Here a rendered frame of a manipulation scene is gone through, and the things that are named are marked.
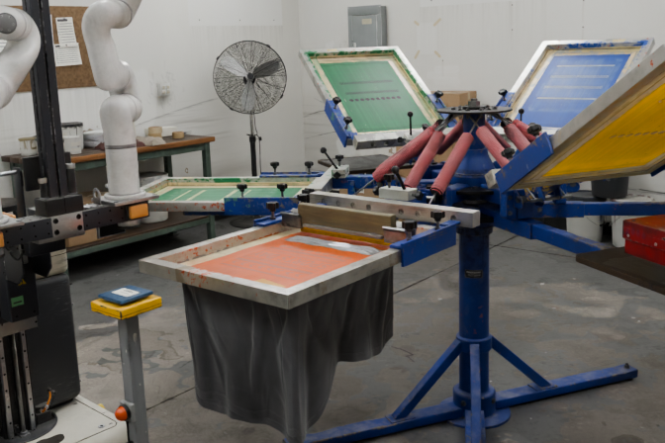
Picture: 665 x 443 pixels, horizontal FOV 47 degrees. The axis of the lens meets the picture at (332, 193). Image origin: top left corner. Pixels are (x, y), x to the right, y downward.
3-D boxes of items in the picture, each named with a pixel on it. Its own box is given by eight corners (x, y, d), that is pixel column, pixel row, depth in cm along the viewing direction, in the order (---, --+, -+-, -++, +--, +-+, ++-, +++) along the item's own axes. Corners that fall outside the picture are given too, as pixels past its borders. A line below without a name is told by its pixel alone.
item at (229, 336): (299, 450, 207) (291, 296, 198) (187, 405, 235) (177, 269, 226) (306, 445, 209) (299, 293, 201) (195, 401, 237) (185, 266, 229)
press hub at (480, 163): (493, 444, 307) (495, 103, 281) (411, 417, 331) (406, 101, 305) (535, 406, 336) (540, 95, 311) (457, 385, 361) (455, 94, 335)
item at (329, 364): (304, 444, 208) (297, 294, 200) (294, 440, 210) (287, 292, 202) (400, 384, 243) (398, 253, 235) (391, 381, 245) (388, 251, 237)
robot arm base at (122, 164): (91, 196, 244) (86, 147, 241) (126, 190, 253) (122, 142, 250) (118, 202, 233) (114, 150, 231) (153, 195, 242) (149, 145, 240)
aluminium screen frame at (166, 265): (288, 310, 188) (288, 295, 187) (139, 272, 224) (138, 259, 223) (453, 240, 247) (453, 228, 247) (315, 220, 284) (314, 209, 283)
